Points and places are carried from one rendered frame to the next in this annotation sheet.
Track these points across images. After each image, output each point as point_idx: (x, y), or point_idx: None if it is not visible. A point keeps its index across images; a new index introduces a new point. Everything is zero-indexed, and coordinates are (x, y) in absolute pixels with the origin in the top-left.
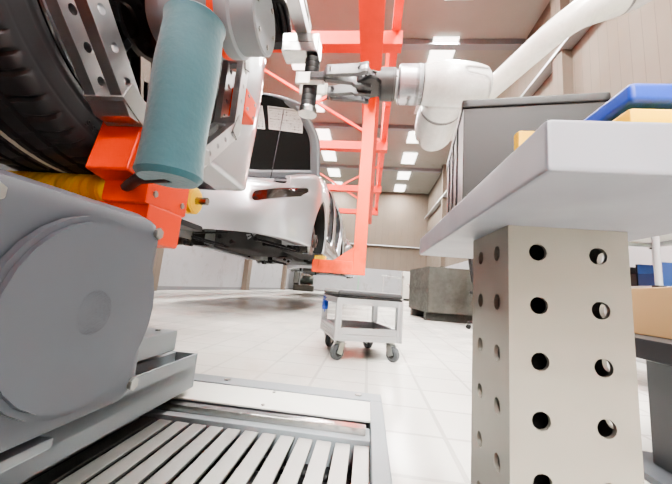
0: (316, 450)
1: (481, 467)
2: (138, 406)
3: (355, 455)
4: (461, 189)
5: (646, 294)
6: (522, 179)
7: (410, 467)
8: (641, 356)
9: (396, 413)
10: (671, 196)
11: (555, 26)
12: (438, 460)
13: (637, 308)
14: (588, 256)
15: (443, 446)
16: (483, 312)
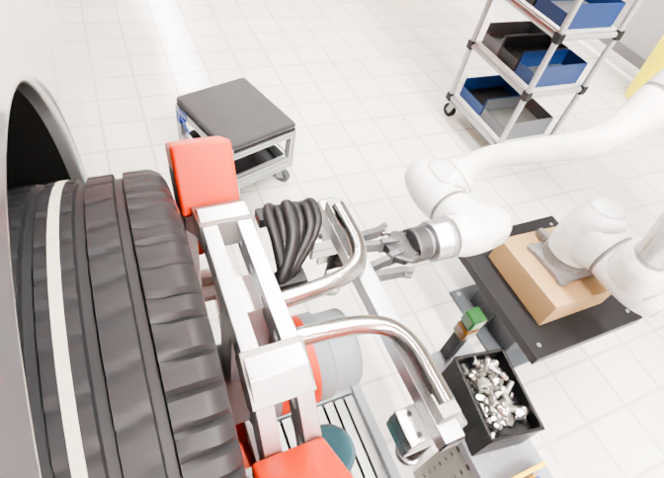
0: (330, 416)
1: (438, 468)
2: None
3: (350, 408)
4: (472, 451)
5: (514, 260)
6: None
7: (363, 373)
8: (493, 308)
9: (330, 305)
10: None
11: (588, 155)
12: (373, 357)
13: (504, 260)
14: None
15: (371, 338)
16: (457, 453)
